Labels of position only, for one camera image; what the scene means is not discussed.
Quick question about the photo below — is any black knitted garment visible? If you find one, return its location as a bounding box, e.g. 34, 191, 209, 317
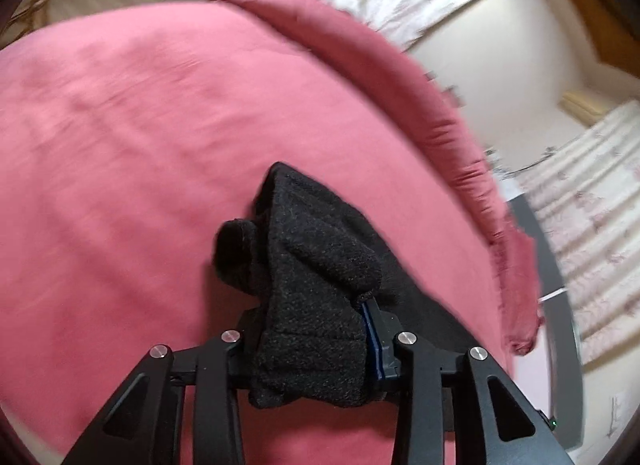
213, 162, 477, 409

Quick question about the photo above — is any grey headboard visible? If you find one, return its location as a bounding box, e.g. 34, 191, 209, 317
509, 194, 585, 451

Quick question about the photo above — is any pink ruffled pillow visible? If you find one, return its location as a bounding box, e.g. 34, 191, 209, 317
491, 220, 542, 355

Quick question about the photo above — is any pink rolled duvet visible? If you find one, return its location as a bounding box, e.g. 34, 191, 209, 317
207, 0, 511, 246

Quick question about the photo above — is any right white curtain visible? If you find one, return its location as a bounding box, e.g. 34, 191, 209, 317
518, 100, 640, 364

